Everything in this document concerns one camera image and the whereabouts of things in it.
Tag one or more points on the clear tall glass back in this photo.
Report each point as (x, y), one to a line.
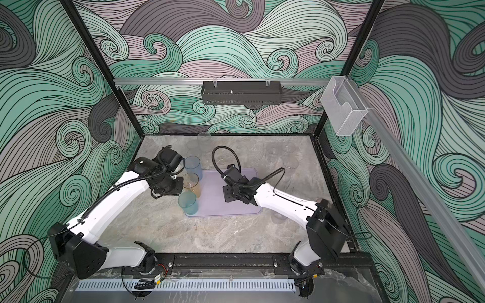
(205, 142)

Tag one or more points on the clear acrylic wall holder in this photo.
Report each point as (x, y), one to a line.
(344, 104)

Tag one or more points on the black corner frame post right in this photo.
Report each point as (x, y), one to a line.
(361, 38)

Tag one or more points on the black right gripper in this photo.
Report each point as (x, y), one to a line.
(226, 192)

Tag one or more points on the teal frosted tall glass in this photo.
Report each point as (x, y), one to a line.
(188, 202)

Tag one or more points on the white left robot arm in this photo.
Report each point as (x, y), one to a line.
(76, 244)

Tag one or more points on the black corner frame post left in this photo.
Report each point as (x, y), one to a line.
(81, 28)

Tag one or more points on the blue transparent tall glass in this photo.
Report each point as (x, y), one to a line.
(193, 165)

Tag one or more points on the aluminium rail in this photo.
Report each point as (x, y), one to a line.
(199, 81)
(466, 249)

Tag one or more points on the black perforated wall box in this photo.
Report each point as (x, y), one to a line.
(253, 93)

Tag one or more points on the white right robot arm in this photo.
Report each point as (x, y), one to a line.
(326, 231)

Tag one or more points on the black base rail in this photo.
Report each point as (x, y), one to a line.
(280, 263)

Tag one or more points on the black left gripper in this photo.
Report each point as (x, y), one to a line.
(177, 191)

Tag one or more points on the yellow transparent tall glass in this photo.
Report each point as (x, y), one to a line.
(191, 182)

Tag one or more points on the aluminium rail right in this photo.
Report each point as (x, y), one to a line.
(466, 249)

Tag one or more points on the white slotted cable duct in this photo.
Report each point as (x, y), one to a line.
(192, 285)

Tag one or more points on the black corner frame post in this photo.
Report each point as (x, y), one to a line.
(361, 38)
(81, 28)

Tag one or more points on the aluminium rail back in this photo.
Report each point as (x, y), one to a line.
(199, 81)

